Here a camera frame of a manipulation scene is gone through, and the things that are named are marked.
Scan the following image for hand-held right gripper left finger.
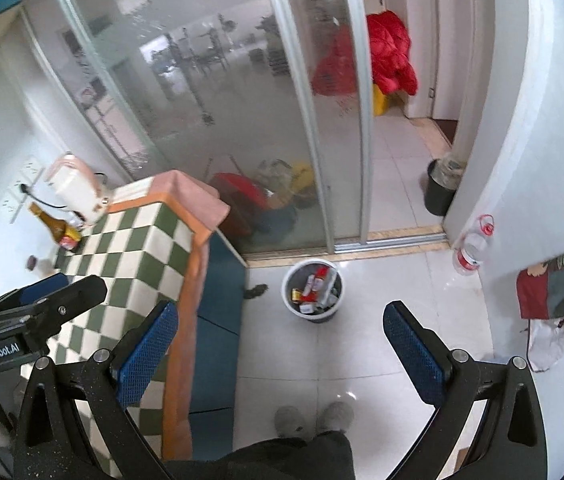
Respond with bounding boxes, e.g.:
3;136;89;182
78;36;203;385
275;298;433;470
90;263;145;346
14;300;180;480

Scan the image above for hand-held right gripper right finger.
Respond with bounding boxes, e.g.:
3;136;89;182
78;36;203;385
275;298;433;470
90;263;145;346
383;300;547;480

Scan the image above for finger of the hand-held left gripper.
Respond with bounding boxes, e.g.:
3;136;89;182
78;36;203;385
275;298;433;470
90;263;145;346
0;272;70;318
0;274;109;343

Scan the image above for grey trash bin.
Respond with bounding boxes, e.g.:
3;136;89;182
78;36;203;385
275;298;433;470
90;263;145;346
282;259;345;324

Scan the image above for red sugar bag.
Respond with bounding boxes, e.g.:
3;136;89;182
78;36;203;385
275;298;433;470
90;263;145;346
307;267;335;296

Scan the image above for dark sauce bottle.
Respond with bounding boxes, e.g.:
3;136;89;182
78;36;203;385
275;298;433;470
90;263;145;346
29;202;85;253

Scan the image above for green white checkered tablecloth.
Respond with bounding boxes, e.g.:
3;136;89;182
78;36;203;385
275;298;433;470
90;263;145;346
19;170;230;461

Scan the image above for blue base cabinet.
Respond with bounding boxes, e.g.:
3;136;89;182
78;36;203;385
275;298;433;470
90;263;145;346
189;230;247;461

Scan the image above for grey slipper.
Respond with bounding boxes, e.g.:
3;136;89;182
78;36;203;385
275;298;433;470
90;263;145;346
316;401;356;435

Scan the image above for white electric kettle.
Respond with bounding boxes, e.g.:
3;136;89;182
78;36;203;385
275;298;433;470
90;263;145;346
44;152;113;226

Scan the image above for clear water bottle red cap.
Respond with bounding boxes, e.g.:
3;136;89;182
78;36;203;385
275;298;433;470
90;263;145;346
456;214;496;276

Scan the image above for floral printed cloth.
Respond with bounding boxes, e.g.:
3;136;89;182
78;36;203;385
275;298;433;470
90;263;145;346
516;240;564;373

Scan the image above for black bin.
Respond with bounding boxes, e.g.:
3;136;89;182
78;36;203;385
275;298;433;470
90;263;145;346
423;157;462;217

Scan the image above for person's dark trouser legs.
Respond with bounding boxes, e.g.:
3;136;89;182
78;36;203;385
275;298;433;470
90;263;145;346
162;430;355;480

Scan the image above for red plastic object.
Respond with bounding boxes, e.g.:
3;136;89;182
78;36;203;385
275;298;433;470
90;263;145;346
210;172;275;238

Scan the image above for yellow bag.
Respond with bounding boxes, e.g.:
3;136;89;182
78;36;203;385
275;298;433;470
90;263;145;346
287;160;313;196

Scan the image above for glass sliding door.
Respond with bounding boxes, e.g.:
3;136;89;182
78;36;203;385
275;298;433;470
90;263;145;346
17;0;377;256

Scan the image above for yellow container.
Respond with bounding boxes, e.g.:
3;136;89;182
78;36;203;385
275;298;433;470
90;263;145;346
372;85;395;117

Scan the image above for red quilt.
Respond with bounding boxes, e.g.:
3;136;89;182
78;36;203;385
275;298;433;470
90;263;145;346
312;10;420;98

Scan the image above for black plug and cable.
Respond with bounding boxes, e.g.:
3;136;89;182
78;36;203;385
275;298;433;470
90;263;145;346
19;172;108;211

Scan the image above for white wall socket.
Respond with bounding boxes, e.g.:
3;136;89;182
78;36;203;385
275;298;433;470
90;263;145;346
12;177;35;201
22;157;45;181

